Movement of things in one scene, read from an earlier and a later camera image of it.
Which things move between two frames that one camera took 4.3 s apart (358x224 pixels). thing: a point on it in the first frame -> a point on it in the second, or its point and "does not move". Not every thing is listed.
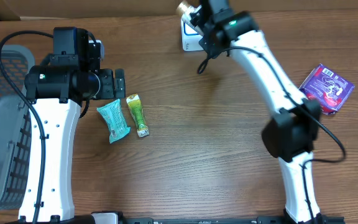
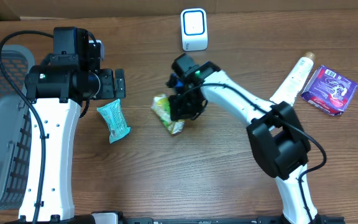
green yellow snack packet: (133, 101) -> (161, 106)
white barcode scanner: (190, 38) does not move
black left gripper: (111, 87) does not move
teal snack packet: (112, 114) does not move
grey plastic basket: (5, 123) does not move
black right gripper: (210, 46) -> (183, 112)
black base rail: (259, 220) does not move
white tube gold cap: (184, 9) -> (288, 91)
